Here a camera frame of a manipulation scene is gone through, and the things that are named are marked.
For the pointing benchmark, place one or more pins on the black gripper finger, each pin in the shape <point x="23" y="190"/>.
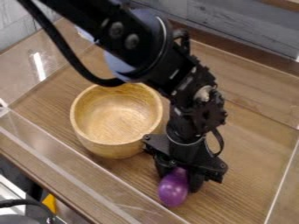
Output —
<point x="197" y="180"/>
<point x="165" y="164"/>

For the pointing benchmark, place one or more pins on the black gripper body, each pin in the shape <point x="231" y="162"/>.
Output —
<point x="193" y="156"/>

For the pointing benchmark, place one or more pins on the purple toy eggplant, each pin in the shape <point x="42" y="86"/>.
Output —
<point x="173" y="189"/>

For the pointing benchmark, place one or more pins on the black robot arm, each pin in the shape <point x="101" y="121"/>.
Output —
<point x="149" y="52"/>

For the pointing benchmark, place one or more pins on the brown wooden bowl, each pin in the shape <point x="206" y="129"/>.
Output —
<point x="111" y="117"/>

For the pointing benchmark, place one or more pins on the yellow warning label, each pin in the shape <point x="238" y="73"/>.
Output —
<point x="50" y="202"/>

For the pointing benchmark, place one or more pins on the clear acrylic tray wall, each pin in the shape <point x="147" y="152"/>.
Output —
<point x="97" y="194"/>

